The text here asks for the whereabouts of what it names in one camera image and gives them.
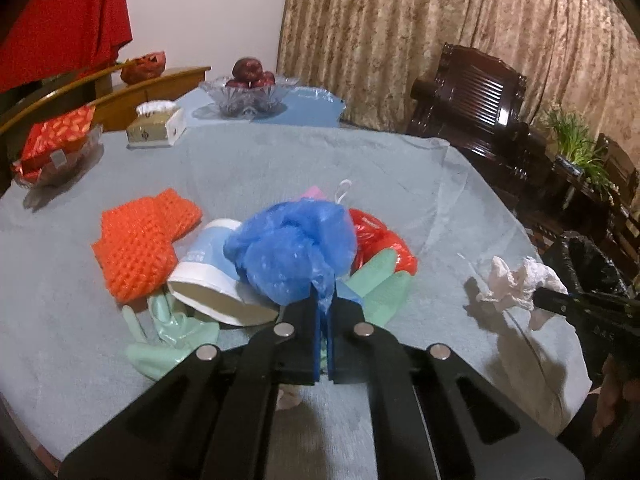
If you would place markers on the green potted plant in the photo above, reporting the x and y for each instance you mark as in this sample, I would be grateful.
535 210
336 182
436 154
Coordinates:
575 135

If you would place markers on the light wooden chair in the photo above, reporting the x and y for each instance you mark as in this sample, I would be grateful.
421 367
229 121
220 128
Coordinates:
45 97

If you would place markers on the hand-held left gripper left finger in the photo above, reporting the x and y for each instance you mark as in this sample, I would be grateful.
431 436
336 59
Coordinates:
316 355

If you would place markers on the red patterned snack packet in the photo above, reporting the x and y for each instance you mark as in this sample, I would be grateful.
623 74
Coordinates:
52 137

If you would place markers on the pink face mask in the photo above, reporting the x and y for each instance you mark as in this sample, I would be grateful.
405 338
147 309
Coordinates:
313 193

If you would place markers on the red orange crumpled bag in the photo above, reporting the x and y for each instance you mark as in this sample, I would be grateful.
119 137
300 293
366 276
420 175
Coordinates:
142 67

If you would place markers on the dark wooden side table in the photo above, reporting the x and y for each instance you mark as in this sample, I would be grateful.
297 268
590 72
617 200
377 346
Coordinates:
590 200

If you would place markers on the green rubber glove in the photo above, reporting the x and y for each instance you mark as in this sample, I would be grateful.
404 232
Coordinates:
170 332
380 285

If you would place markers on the dark wooden armchair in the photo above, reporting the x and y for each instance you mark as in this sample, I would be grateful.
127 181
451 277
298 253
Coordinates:
475 100

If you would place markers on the cream tissue box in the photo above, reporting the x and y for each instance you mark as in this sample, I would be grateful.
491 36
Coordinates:
152 127

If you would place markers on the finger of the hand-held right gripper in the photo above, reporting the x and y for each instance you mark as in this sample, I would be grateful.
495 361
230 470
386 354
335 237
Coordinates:
555 300

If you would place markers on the blue plastic bag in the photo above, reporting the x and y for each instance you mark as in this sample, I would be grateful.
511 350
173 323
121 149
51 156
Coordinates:
290 245

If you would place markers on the white tissue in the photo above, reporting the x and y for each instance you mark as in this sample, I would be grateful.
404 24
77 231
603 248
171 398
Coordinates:
510 280

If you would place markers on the person's right hand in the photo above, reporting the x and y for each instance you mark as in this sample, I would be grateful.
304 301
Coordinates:
617 390

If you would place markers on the red hanging cloth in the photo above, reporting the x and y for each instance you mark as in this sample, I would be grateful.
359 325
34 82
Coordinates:
65 15

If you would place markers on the light blue paper cup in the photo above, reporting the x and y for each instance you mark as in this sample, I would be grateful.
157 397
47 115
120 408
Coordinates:
210 260

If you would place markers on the beige patterned curtain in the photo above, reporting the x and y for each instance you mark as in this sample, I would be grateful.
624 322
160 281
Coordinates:
400 25

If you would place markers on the glass fruit bowl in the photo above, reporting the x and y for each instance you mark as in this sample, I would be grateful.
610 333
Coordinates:
250 96

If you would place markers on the red plastic bag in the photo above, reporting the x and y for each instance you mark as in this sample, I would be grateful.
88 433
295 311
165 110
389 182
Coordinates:
372 240

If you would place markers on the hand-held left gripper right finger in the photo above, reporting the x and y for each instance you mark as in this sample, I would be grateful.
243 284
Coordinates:
336 360

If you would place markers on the black bagged trash bin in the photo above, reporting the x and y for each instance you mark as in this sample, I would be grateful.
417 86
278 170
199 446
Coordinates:
585 260

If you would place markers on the small white tissue scrap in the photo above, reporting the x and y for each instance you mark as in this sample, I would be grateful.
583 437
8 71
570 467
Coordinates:
289 400

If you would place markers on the small orange foam net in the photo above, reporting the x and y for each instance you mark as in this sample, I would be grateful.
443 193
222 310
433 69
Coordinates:
177 211

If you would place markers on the dark red apple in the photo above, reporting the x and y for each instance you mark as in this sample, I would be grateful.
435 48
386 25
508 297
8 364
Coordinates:
246 67
234 83
266 79

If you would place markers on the light wooden sideboard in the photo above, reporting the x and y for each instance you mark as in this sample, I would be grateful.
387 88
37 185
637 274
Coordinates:
150 87

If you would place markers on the large orange foam net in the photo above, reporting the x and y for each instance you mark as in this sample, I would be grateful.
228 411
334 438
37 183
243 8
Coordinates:
135 260

